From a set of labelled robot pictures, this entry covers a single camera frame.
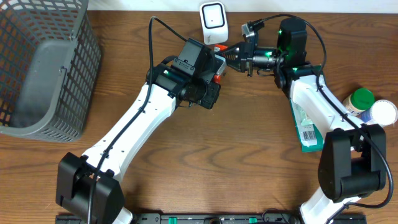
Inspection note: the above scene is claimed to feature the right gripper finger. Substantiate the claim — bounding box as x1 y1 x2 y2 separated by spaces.
226 59 240 72
221 44 239 59

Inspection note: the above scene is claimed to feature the red white small packet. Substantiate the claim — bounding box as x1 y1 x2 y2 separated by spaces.
213 44 228 84

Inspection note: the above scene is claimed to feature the green white package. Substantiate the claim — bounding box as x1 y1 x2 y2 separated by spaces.
289 64 326 153

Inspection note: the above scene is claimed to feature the green lid jar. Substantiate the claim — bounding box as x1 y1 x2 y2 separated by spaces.
342 88 375 116

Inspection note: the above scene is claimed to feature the white jar blue label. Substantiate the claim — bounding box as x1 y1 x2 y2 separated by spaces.
359 100 397 127

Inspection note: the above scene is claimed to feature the pale green wipes packet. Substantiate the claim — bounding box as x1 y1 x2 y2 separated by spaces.
300 110 313 126

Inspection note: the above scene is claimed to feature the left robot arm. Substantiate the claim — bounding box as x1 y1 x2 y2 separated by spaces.
55 39 226 223

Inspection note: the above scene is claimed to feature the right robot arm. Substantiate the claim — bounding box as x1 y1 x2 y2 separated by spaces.
220 14 394 223

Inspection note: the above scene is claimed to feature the white barcode scanner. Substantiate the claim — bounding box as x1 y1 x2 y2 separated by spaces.
199 1 229 45

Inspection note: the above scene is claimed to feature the grey plastic mesh basket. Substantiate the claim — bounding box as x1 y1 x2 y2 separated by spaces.
1 0 102 142

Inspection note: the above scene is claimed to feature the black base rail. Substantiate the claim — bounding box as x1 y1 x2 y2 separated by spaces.
55 212 367 224

